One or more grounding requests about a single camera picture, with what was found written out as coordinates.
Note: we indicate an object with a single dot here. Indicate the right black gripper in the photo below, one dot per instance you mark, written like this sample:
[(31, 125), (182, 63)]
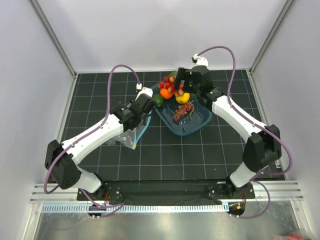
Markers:
[(182, 75)]

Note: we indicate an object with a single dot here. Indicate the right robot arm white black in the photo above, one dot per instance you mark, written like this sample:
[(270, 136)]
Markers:
[(262, 146)]

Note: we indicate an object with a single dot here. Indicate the slotted white cable duct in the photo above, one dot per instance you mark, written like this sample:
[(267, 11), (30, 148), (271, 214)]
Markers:
[(90, 209)]

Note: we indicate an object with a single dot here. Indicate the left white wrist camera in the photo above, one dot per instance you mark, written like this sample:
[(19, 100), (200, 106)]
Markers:
[(140, 89)]

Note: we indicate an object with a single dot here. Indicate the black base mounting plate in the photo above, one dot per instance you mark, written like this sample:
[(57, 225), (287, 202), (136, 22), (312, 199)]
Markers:
[(176, 192)]

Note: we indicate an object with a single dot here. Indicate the black grid mat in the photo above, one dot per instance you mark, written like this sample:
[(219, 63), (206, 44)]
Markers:
[(212, 152)]

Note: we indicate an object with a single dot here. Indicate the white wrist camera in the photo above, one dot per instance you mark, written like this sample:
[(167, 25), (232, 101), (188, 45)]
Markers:
[(199, 61), (140, 89)]

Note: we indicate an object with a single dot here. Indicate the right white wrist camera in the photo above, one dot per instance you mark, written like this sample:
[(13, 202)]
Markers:
[(199, 61)]

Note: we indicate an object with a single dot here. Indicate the purple grape bunch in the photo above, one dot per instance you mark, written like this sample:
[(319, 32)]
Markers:
[(183, 110)]

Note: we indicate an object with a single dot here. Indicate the green lime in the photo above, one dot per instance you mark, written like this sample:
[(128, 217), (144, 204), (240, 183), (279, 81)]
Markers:
[(159, 100)]

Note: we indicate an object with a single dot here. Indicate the teal plastic tray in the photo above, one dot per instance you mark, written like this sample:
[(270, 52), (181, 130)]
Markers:
[(189, 123)]

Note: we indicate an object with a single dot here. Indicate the red cherry fruit cluster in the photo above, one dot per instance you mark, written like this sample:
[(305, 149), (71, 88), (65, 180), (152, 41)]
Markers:
[(168, 83)]

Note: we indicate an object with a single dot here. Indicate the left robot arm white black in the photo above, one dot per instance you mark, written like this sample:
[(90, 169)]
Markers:
[(62, 159)]

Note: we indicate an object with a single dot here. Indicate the green leaf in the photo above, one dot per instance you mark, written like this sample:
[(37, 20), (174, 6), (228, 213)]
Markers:
[(173, 73)]

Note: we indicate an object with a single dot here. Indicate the clear zip top bag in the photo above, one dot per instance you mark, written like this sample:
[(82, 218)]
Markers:
[(130, 138)]

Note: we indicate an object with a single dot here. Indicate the orange fruit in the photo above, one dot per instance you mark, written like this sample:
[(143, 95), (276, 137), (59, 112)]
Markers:
[(165, 93)]

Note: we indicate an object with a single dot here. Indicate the yellow lemon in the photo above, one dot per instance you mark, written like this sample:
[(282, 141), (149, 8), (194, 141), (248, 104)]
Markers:
[(183, 99)]

